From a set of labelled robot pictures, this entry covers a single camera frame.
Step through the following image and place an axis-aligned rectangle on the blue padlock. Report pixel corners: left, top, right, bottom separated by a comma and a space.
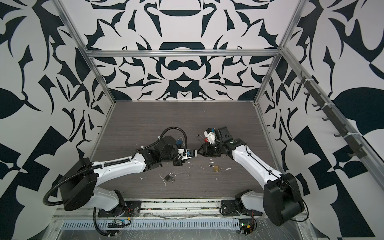
176, 138, 184, 146

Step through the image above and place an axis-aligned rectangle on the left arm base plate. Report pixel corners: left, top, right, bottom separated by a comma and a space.
97, 201, 142, 218

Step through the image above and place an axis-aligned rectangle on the white slotted cable duct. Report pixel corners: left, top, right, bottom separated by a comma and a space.
61, 219, 241, 231

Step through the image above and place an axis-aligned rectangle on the aluminium mounting rail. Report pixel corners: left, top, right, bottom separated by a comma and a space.
52, 197, 308, 220

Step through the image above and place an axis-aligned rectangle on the right green circuit board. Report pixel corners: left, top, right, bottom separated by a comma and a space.
240, 221, 256, 235

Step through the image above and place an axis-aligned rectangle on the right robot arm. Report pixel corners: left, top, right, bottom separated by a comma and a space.
198, 127, 309, 226

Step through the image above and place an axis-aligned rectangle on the green circuit board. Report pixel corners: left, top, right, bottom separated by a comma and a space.
108, 218, 131, 228
240, 221, 256, 235

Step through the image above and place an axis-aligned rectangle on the left green circuit board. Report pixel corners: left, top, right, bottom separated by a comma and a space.
108, 218, 131, 228

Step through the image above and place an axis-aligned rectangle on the large brass padlock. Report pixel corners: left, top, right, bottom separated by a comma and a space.
209, 162, 221, 173

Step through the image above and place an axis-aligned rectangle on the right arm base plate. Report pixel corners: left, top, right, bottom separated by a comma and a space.
219, 200, 263, 217

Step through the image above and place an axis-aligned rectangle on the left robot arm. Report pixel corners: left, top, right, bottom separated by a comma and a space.
43, 127, 197, 217

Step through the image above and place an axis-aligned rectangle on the red padlock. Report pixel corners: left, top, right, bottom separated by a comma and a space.
197, 135, 209, 143

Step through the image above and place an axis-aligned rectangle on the black padlock with keys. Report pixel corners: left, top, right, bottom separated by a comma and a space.
158, 173, 175, 186

